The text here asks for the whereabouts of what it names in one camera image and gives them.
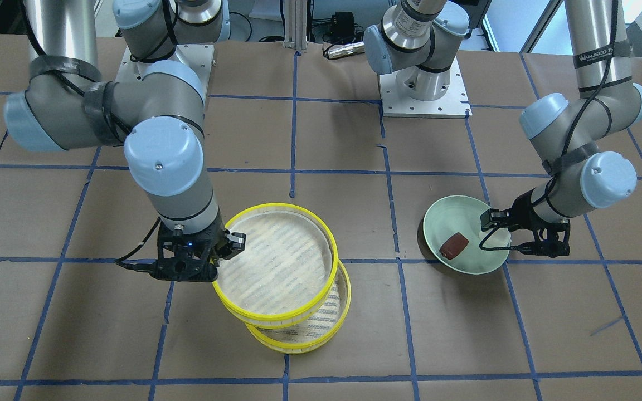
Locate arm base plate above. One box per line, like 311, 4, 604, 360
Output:
114, 44, 216, 112
378, 58, 473, 119

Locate silver cylindrical connector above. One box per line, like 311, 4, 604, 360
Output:
323, 41, 365, 60

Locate light green plate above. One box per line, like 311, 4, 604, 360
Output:
422, 195, 510, 275

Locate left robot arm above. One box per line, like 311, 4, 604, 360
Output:
363, 1, 642, 259

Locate brown bun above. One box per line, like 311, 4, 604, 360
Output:
439, 232, 469, 261

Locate aluminium frame post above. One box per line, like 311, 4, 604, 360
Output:
281, 0, 310, 53

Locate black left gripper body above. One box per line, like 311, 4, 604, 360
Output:
480, 191, 571, 257

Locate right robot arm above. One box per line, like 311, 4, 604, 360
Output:
3, 1, 246, 282

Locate yellow steamer layer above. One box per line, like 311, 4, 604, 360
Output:
246, 262, 352, 354
212, 203, 339, 329

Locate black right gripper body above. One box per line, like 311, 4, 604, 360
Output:
151, 220, 229, 282

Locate black power brick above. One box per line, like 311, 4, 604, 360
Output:
329, 11, 355, 39

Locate yellow bottom steamer layer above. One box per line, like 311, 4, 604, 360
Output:
246, 262, 352, 354

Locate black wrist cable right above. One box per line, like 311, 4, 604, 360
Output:
115, 217, 163, 273

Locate yellow top steamer layer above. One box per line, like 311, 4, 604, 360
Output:
212, 203, 339, 329

